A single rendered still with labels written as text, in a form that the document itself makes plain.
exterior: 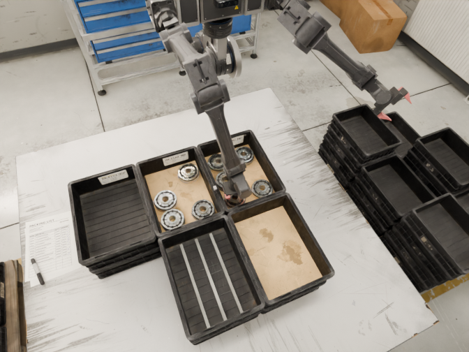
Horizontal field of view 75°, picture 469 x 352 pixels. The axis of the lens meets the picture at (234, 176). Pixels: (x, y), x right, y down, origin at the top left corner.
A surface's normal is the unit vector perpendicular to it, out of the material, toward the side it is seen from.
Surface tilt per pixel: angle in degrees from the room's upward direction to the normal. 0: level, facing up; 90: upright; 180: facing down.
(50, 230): 0
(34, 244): 0
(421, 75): 0
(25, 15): 90
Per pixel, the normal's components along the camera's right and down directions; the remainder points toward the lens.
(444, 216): 0.04, -0.55
